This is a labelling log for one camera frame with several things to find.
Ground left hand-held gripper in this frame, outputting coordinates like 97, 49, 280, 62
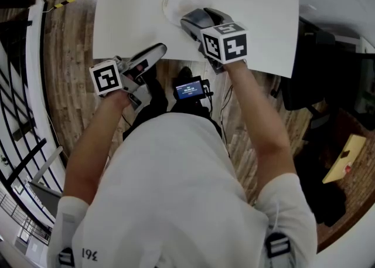
89, 42, 168, 111

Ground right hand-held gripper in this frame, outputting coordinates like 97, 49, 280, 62
180, 7, 249, 76

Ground clear glass plate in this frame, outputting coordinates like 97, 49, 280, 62
161, 0, 212, 29

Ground person's left forearm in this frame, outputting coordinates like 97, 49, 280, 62
63, 89, 132, 203

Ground person's right forearm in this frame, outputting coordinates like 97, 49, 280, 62
224, 60, 295, 200

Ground person's left hand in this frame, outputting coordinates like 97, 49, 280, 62
133, 66, 146, 82

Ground person's black trousers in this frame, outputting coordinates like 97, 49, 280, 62
122, 76, 212, 141

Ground small black monitor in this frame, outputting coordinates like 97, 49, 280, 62
175, 75, 206, 100

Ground black office chair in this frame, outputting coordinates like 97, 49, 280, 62
271, 16, 375, 133

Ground person's white shirt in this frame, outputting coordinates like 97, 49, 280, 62
46, 113, 319, 268

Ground black metal railing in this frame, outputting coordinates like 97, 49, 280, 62
0, 0, 65, 232

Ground grey flat board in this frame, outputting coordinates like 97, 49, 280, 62
28, 181, 64, 218

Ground yellow wooden board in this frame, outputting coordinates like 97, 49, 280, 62
322, 134, 367, 185

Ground black upholstered seat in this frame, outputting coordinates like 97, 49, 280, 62
295, 131, 349, 228

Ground black cable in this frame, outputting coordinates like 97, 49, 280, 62
203, 79, 214, 115

